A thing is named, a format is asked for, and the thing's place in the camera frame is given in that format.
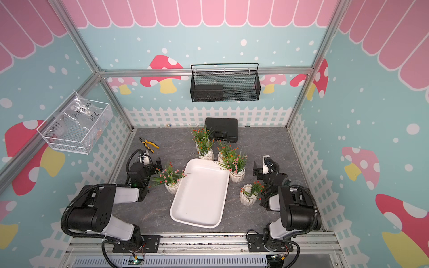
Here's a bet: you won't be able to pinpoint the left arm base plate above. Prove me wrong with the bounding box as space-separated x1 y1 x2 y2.
112 235 161 253

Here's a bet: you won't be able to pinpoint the aluminium mounting rail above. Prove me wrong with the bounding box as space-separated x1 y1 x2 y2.
64 232 343 258

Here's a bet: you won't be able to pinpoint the pink flower pot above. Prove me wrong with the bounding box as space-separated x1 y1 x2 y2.
150 162 187 195
219 151 248 183

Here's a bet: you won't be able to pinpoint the black plastic tool case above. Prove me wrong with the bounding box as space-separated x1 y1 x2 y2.
204 117 239 143

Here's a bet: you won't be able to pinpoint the yellow black pliers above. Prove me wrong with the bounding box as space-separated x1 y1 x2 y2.
139 137 159 153

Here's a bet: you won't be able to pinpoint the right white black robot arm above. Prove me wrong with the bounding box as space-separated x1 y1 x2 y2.
246 155 322 252

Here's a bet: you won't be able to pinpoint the orange flower pot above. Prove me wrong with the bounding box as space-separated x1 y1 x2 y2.
217 141 235 164

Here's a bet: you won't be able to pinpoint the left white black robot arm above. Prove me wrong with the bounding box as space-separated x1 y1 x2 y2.
60 149 163 246

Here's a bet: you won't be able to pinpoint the red flower pot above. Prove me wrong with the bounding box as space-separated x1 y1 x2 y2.
239 182 264 207
196 137 214 160

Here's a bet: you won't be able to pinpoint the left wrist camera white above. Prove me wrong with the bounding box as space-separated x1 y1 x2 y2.
138 150 152 165

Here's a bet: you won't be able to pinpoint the white plastic storage tray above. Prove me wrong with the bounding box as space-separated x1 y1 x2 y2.
170 159 230 229

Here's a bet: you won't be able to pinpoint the clear acrylic wall box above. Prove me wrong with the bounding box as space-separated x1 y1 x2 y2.
37 92 114 155

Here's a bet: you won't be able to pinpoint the black wire mesh basket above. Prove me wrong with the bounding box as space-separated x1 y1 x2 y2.
190 63 261 102

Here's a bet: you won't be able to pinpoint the red flower pot rearmost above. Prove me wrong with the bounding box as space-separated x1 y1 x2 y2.
191 127 209 151

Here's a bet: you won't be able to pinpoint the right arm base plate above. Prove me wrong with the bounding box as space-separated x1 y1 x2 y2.
246 232 294 252

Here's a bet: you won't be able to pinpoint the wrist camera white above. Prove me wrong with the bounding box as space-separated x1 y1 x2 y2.
138 150 152 165
263 155 275 175

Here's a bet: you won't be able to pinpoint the black box in basket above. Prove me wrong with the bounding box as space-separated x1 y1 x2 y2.
191 84 223 102

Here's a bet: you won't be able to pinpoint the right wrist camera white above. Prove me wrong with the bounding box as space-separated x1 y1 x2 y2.
263 155 275 175

